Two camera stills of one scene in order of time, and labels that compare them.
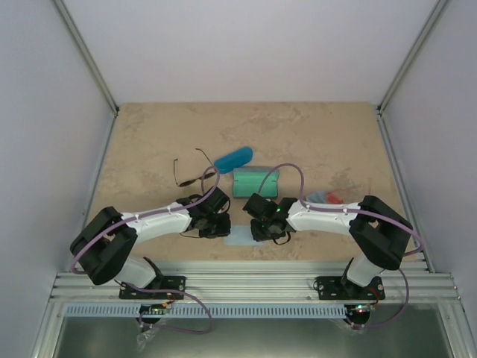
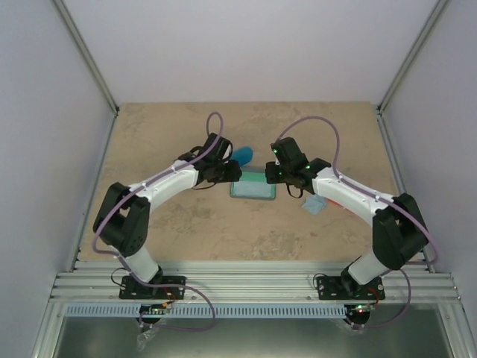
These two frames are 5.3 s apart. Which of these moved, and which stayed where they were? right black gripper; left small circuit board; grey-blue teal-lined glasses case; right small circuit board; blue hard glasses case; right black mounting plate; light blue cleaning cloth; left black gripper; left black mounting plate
Moved: light blue cleaning cloth; left black gripper; right black gripper
Stayed: left small circuit board; right black mounting plate; left black mounting plate; blue hard glasses case; right small circuit board; grey-blue teal-lined glasses case
